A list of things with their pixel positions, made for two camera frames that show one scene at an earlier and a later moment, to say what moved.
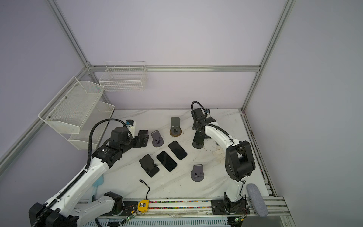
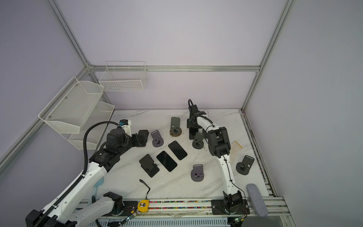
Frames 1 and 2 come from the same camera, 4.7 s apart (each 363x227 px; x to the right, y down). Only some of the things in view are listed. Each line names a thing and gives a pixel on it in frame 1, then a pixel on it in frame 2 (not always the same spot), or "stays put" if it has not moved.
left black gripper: [144, 141] stays put
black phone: [199, 137] -> [192, 133]
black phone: [167, 161] stays put
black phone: [178, 151] stays put
